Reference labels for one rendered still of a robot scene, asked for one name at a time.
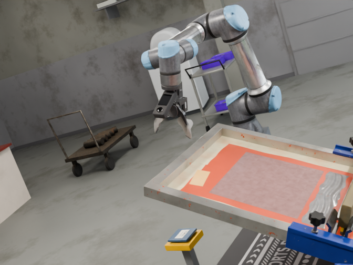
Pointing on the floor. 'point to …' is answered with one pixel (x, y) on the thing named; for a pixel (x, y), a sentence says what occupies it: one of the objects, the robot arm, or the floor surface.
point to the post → (187, 247)
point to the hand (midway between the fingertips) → (172, 137)
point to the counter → (10, 184)
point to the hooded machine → (187, 90)
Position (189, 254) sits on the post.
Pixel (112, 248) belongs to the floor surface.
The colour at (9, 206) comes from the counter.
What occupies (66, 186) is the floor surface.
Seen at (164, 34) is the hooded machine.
